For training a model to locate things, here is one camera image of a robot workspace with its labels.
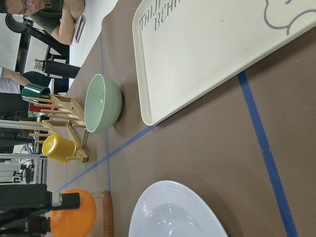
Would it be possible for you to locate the black thermos bottle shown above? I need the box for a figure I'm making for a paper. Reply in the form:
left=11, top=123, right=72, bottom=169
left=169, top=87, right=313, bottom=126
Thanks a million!
left=34, top=59, right=80, bottom=79

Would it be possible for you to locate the orange fruit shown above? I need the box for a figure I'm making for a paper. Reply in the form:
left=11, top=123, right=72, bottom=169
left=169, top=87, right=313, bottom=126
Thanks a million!
left=50, top=189, right=96, bottom=237

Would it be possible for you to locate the yellow mug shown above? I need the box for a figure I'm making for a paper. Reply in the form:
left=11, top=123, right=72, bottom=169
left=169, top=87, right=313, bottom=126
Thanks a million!
left=42, top=134, right=76, bottom=164

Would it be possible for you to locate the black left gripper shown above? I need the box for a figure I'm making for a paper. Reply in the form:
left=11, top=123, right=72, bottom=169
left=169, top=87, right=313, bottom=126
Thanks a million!
left=0, top=184, right=80, bottom=237

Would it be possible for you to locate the wooden cutting board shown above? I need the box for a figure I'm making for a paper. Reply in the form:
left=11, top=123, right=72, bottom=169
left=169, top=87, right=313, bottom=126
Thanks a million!
left=88, top=190, right=114, bottom=237

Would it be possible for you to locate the green ceramic bowl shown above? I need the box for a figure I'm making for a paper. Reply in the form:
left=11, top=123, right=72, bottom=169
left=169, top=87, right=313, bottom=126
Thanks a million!
left=84, top=74, right=122, bottom=132

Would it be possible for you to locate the cream bear tray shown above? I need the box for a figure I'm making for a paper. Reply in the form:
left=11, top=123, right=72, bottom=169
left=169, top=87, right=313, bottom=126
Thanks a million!
left=132, top=0, right=316, bottom=125

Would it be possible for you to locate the seated person green shirt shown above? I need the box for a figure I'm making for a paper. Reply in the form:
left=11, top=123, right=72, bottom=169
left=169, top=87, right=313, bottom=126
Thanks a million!
left=0, top=0, right=85, bottom=45

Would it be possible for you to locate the white round plate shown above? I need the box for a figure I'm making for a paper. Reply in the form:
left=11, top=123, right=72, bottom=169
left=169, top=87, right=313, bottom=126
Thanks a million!
left=128, top=180, right=227, bottom=237

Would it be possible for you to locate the dark green mug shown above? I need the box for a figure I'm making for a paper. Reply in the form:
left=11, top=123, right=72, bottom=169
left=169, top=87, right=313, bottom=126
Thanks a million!
left=21, top=83, right=51, bottom=103

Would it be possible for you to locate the wooden mug rack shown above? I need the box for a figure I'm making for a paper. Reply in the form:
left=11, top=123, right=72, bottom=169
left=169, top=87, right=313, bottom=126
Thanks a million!
left=20, top=94, right=88, bottom=163

